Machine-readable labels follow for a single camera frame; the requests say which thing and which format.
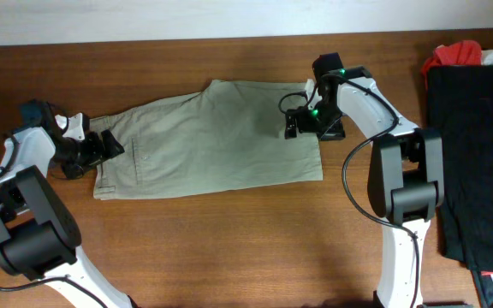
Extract khaki shorts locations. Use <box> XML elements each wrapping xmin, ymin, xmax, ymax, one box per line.
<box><xmin>91</xmin><ymin>80</ymin><xmax>323</xmax><ymax>200</ymax></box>

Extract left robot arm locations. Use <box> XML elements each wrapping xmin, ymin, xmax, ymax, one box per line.
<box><xmin>0</xmin><ymin>127</ymin><xmax>136</xmax><ymax>307</ymax></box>

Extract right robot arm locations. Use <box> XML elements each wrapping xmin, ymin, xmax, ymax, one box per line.
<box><xmin>283</xmin><ymin>53</ymin><xmax>444</xmax><ymax>307</ymax></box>

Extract black folded garment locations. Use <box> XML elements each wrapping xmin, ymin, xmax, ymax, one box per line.
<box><xmin>427</xmin><ymin>66</ymin><xmax>493</xmax><ymax>272</ymax></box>

